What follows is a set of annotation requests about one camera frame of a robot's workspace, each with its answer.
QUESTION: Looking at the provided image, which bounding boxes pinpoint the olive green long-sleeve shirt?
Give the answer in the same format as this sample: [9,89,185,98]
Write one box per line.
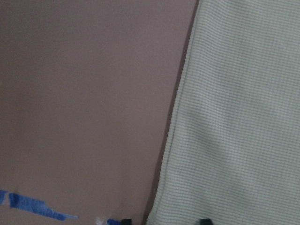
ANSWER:
[147,0,300,225]

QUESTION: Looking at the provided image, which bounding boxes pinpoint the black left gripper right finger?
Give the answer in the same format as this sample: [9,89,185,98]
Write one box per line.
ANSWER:
[199,218,212,225]

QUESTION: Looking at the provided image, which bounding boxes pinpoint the blue tape grid lines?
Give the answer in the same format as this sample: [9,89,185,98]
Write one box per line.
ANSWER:
[0,189,122,225]

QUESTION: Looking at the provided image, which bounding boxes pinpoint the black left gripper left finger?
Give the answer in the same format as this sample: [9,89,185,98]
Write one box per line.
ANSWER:
[121,219,132,225]

